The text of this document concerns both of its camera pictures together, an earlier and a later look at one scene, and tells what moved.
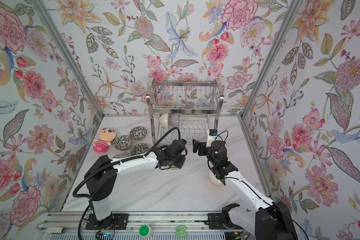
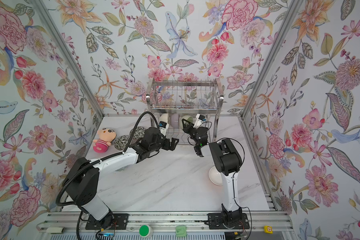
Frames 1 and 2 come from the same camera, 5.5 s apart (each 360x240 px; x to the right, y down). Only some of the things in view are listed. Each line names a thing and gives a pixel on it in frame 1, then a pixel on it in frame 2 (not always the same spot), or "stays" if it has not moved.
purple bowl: (174, 120) stays
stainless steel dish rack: (184, 109) stays
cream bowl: (164, 120) stays
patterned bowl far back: (138, 133) stays
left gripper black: (182, 161) to (173, 145)
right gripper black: (198, 145) to (188, 129)
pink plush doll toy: (105, 137) stays
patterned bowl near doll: (123, 142) stays
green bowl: (173, 167) to (188, 118)
